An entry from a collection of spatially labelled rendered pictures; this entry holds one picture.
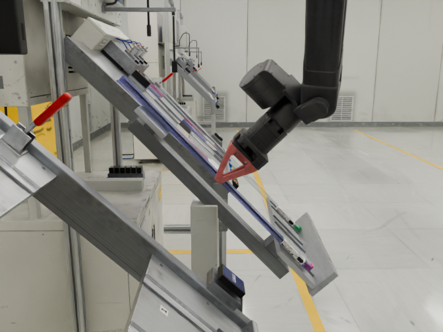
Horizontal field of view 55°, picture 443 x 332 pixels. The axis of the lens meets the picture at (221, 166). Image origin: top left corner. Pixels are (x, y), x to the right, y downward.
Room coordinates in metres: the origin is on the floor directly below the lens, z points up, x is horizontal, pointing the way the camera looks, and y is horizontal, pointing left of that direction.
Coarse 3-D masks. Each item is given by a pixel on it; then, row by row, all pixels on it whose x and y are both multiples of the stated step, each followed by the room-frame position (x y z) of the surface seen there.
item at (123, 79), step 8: (120, 80) 0.77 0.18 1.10; (128, 80) 0.78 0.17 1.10; (128, 88) 0.77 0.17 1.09; (136, 88) 0.78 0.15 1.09; (136, 96) 0.77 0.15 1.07; (144, 96) 0.78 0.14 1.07; (144, 104) 0.77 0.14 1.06; (152, 104) 0.78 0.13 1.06; (152, 112) 0.77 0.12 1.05; (160, 112) 0.78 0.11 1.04; (160, 120) 0.77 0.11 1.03; (168, 120) 0.78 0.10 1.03; (168, 128) 0.77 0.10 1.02; (176, 128) 0.78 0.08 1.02; (176, 136) 0.77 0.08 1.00; (184, 136) 0.78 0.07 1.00; (184, 144) 0.77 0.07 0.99; (192, 152) 0.77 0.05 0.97; (200, 160) 0.77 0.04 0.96; (208, 168) 0.76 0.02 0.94; (224, 184) 0.76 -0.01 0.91; (232, 192) 0.76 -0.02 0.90; (240, 200) 0.76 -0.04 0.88; (248, 208) 0.76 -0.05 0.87; (256, 216) 0.76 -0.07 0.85; (264, 224) 0.76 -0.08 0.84; (272, 232) 0.76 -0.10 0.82; (280, 240) 0.76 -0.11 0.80; (304, 264) 0.75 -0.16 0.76
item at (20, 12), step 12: (0, 0) 0.32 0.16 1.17; (12, 0) 0.32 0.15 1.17; (0, 12) 0.32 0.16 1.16; (12, 12) 0.32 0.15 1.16; (0, 24) 0.32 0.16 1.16; (12, 24) 0.32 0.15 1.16; (24, 24) 0.34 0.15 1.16; (0, 36) 0.32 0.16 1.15; (12, 36) 0.32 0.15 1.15; (24, 36) 0.33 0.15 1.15; (0, 48) 0.32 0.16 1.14; (12, 48) 0.32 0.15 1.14; (24, 48) 0.33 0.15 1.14
